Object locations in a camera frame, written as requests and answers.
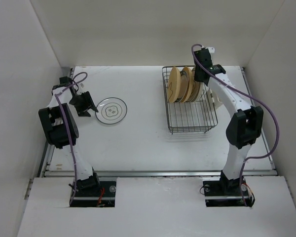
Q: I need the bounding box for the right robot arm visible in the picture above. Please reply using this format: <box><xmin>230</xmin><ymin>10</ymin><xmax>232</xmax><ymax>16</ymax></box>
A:
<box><xmin>192</xmin><ymin>48</ymin><xmax>263</xmax><ymax>196</ymax></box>

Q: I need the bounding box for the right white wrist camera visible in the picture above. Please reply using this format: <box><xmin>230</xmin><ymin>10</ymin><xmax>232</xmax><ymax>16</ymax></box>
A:
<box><xmin>206</xmin><ymin>47</ymin><xmax>215</xmax><ymax>54</ymax></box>

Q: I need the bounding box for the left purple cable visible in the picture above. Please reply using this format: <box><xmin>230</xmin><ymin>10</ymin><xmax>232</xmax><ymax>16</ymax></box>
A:
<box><xmin>54</xmin><ymin>72</ymin><xmax>88</xmax><ymax>205</ymax></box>

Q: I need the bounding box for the purple cable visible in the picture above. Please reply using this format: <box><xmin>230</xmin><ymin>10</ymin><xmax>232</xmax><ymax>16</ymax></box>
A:
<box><xmin>54</xmin><ymin>72</ymin><xmax>88</xmax><ymax>205</ymax></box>
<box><xmin>191</xmin><ymin>43</ymin><xmax>280</xmax><ymax>207</ymax></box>

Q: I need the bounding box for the cream plate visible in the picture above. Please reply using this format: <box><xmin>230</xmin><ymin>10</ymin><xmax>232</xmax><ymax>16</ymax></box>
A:
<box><xmin>187</xmin><ymin>70</ymin><xmax>203</xmax><ymax>102</ymax></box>

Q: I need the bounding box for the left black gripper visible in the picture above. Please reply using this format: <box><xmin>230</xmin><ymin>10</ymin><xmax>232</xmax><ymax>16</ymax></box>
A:
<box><xmin>69</xmin><ymin>91</ymin><xmax>98</xmax><ymax>117</ymax></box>

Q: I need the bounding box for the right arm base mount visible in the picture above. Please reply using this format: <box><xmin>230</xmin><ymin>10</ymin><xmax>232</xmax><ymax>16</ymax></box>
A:
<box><xmin>201</xmin><ymin>180</ymin><xmax>256</xmax><ymax>207</ymax></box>

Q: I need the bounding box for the black wire dish rack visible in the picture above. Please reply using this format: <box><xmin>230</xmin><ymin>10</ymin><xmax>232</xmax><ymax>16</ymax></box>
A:
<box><xmin>162</xmin><ymin>66</ymin><xmax>218</xmax><ymax>134</ymax></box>

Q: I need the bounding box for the aluminium front rail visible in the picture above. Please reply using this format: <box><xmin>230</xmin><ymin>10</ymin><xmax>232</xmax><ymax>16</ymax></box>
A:
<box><xmin>41</xmin><ymin>169</ymin><xmax>278</xmax><ymax>177</ymax></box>

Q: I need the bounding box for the tan wooden plate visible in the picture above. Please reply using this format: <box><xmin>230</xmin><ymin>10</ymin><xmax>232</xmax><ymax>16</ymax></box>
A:
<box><xmin>167</xmin><ymin>67</ymin><xmax>181</xmax><ymax>103</ymax></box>

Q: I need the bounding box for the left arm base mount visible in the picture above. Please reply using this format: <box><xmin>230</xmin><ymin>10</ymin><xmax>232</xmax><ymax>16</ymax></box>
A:
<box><xmin>69</xmin><ymin>180</ymin><xmax>116</xmax><ymax>208</ymax></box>

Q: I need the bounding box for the aluminium right rail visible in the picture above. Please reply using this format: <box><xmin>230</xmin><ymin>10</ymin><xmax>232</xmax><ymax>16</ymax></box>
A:
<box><xmin>240</xmin><ymin>67</ymin><xmax>276</xmax><ymax>170</ymax></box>

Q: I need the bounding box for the white cutlery holder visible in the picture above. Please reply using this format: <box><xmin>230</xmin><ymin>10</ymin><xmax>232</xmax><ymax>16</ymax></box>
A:
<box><xmin>207</xmin><ymin>89</ymin><xmax>223</xmax><ymax>110</ymax></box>

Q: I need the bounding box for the tan rimmed patterned plate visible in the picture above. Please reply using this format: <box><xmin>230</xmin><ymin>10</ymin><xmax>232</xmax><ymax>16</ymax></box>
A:
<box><xmin>175</xmin><ymin>67</ymin><xmax>193</xmax><ymax>103</ymax></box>

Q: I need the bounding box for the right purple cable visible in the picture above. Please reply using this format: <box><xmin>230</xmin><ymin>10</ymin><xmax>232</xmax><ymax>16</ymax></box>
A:
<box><xmin>191</xmin><ymin>43</ymin><xmax>280</xmax><ymax>207</ymax></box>

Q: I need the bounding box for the white plate with black rings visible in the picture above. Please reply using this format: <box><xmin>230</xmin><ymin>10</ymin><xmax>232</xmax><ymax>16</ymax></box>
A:
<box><xmin>95</xmin><ymin>97</ymin><xmax>128</xmax><ymax>125</ymax></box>

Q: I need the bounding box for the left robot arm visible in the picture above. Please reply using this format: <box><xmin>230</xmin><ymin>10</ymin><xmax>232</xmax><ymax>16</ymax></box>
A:
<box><xmin>38</xmin><ymin>72</ymin><xmax>102</xmax><ymax>196</ymax></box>

